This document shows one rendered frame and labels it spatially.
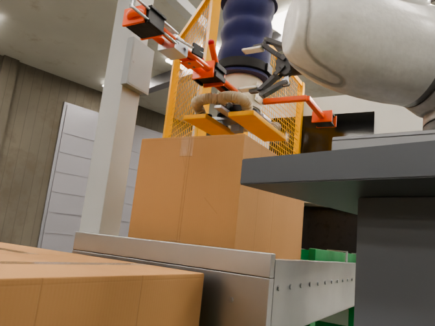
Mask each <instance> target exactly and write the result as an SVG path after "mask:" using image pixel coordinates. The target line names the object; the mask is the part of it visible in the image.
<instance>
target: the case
mask: <svg viewBox="0 0 435 326"><path fill-rule="evenodd" d="M271 156H278V155H277V154H275V153H273V152H272V151H271V150H269V149H267V148H266V147H264V146H263V145H261V144H260V143H258V142H257V141H255V140H253V139H252V138H251V137H249V136H247V135H246V134H236V135H210V136H184V137H171V138H145V139H142V144H141V149H140V157H139V165H138V170H137V179H136V184H135V192H134V198H133V206H132V211H131V219H130V224H129V233H128V237H133V238H139V239H151V240H157V241H168V242H174V243H185V244H191V245H203V246H214V247H220V248H231V249H238V250H248V251H255V252H266V253H272V254H276V257H275V259H297V260H300V258H301V247H302V227H303V216H304V201H301V200H298V199H294V198H290V197H286V196H283V195H279V194H275V193H271V192H268V191H263V190H259V189H256V188H251V187H248V186H244V185H241V184H240V180H241V166H242V160H243V159H246V158H259V157H271Z"/></svg>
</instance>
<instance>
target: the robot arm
mask: <svg viewBox="0 0 435 326"><path fill-rule="evenodd" d="M268 44H269V45H272V46H275V47H278V48H281V49H283V54H280V53H279V52H277V51H275V50H274V49H273V48H271V47H270V46H268ZM264 49H265V50H267V51H268V52H270V53H271V54H272V55H273V56H275V57H277V60H276V66H275V69H276V70H275V71H274V72H273V75H272V76H271V77H269V78H268V79H267V80H266V81H265V82H264V83H263V84H261V85H260V86H258V85H253V86H246V87H238V90H239V91H240V92H249V93H250V94H258V93H259V96H260V97H261V98H262V99H264V98H266V97H268V96H270V95H271V94H273V93H274V92H276V91H278V90H280V89H281V88H283V87H288V86H290V83H289V77H290V76H299V75H304V76H305V77H306V78H308V79H309V80H311V81H313V82H315V83H317V84H319V85H321V86H323V87H325V88H327V89H330V90H332V91H336V92H339V93H342V94H345V95H348V96H352V97H356V98H360V99H363V100H368V101H371V102H378V103H385V104H391V105H398V106H402V107H405V108H406V109H408V110H409V111H410V112H412V113H413V114H415V115H416V116H418V117H420V118H422V119H423V131H424V130H433V129H435V5H432V4H431V0H292V1H291V4H290V5H289V8H288V11H287V14H286V17H285V22H284V28H283V33H282V42H281V41H278V40H275V39H271V38H268V37H264V41H263V43H260V44H256V45H253V46H252V47H249V48H244V49H242V50H241V51H242V52H243V53H244V54H253V53H258V52H264V51H265V50H264ZM278 74H279V75H278ZM282 77H285V78H284V79H282V80H281V81H279V82H277V83H276V84H274V83H275V82H276V81H277V80H279V79H280V78H282ZM273 84H274V85H273Z"/></svg>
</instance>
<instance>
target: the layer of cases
mask: <svg viewBox="0 0 435 326"><path fill-rule="evenodd" d="M203 281H204V273H200V272H192V271H187V270H179V269H174V268H166V267H161V266H153V265H145V264H140V263H132V262H128V261H120V260H115V259H107V258H102V257H94V256H89V255H82V254H74V253H68V252H61V251H55V250H47V249H43V248H35V247H30V246H22V245H17V244H9V243H1V242H0V326H199V318H200V311H201V300H202V293H203Z"/></svg>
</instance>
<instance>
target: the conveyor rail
mask: <svg viewBox="0 0 435 326"><path fill-rule="evenodd" d="M355 269H356V263H349V262H347V263H345V262H336V261H310V260H297V259H275V266H274V285H273V302H272V311H271V326H306V325H309V324H311V323H313V322H316V321H318V320H321V319H324V318H327V317H328V316H331V315H334V314H336V313H338V312H341V311H344V310H346V309H349V308H351V307H354V305H355Z"/></svg>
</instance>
